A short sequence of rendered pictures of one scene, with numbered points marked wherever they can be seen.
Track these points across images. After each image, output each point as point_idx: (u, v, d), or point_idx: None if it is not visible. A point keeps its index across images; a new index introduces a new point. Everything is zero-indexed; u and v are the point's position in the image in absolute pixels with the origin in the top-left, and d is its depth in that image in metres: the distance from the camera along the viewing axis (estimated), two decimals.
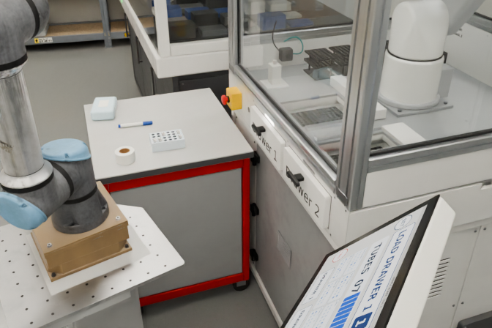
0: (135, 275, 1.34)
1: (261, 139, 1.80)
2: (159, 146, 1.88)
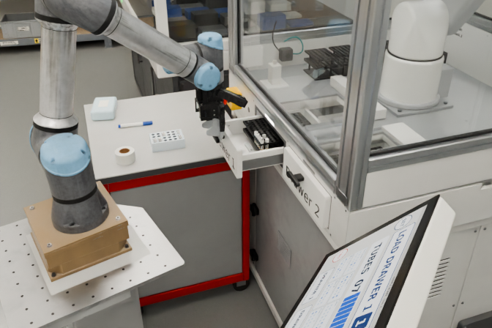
0: (135, 275, 1.34)
1: (221, 146, 1.76)
2: (159, 146, 1.88)
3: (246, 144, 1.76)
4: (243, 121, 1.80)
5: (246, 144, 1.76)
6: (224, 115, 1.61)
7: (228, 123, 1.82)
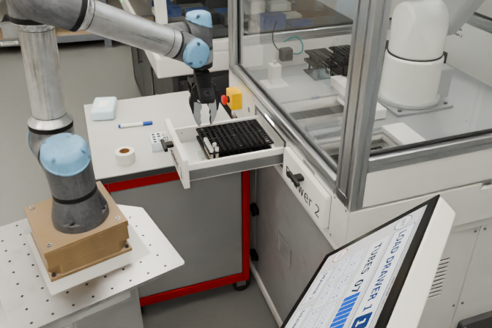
0: (135, 275, 1.34)
1: (172, 154, 1.71)
2: (159, 146, 1.88)
3: (198, 152, 1.71)
4: (196, 128, 1.75)
5: (198, 152, 1.71)
6: (190, 97, 1.57)
7: (181, 130, 1.77)
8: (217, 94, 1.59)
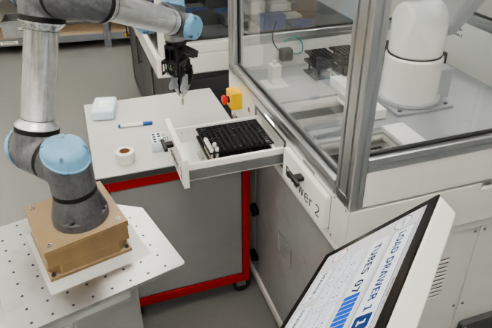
0: (135, 275, 1.34)
1: (172, 154, 1.71)
2: (159, 146, 1.88)
3: (198, 152, 1.71)
4: (196, 128, 1.75)
5: (198, 152, 1.71)
6: (192, 67, 1.77)
7: (181, 130, 1.77)
8: None
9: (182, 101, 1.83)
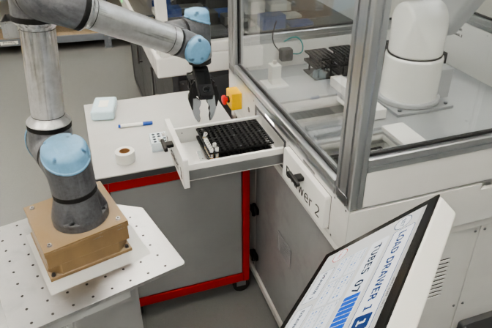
0: (135, 275, 1.34)
1: (172, 154, 1.71)
2: (159, 146, 1.88)
3: (198, 152, 1.71)
4: (196, 128, 1.75)
5: (198, 152, 1.71)
6: (189, 93, 1.59)
7: (181, 130, 1.77)
8: (216, 90, 1.61)
9: (203, 135, 1.68)
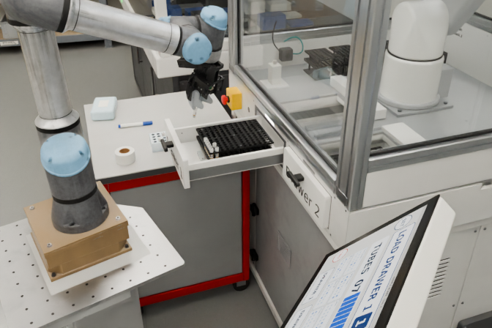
0: (135, 275, 1.34)
1: (172, 154, 1.71)
2: (159, 146, 1.88)
3: (198, 152, 1.71)
4: (196, 128, 1.75)
5: (198, 152, 1.71)
6: None
7: (181, 130, 1.77)
8: (187, 85, 1.55)
9: (196, 113, 1.66)
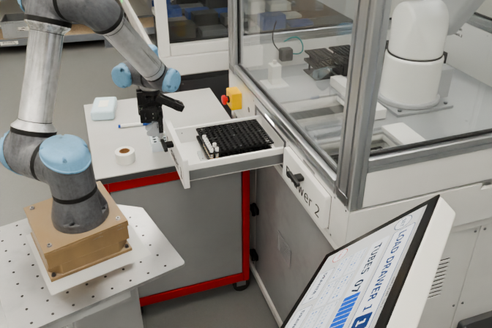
0: (135, 275, 1.34)
1: (172, 154, 1.71)
2: (159, 146, 1.88)
3: (198, 152, 1.71)
4: (196, 128, 1.75)
5: (198, 152, 1.71)
6: (162, 118, 1.79)
7: (181, 130, 1.77)
8: None
9: (203, 143, 1.70)
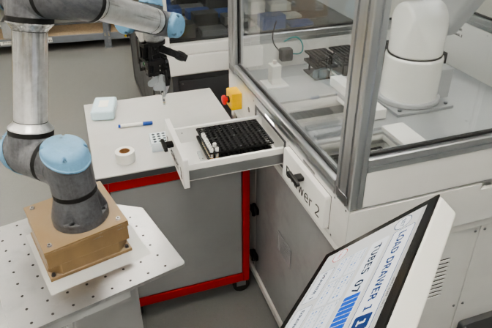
0: (135, 275, 1.34)
1: (172, 154, 1.71)
2: (159, 146, 1.88)
3: (198, 152, 1.71)
4: (196, 128, 1.75)
5: (198, 152, 1.71)
6: (169, 69, 1.75)
7: (181, 130, 1.77)
8: None
9: (203, 143, 1.70)
